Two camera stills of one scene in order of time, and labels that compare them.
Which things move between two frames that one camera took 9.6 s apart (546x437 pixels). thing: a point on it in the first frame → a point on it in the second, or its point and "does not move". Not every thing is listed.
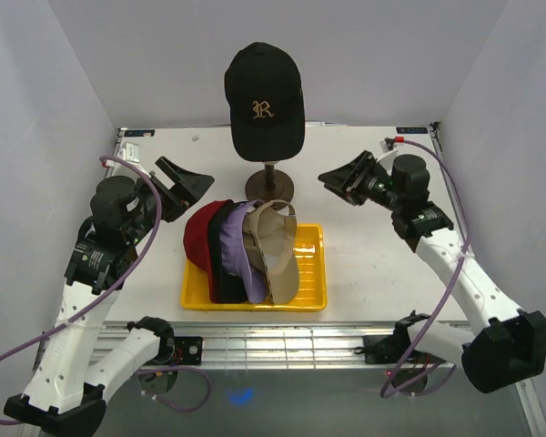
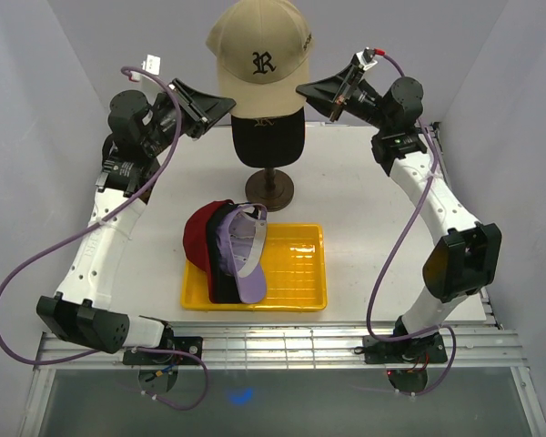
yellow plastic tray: (312, 258) does not move
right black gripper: (343, 182) → (330, 96)
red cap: (197, 239) does not move
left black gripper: (187, 188) → (202, 110)
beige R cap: (269, 236) → (262, 50)
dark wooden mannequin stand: (269, 184) does not move
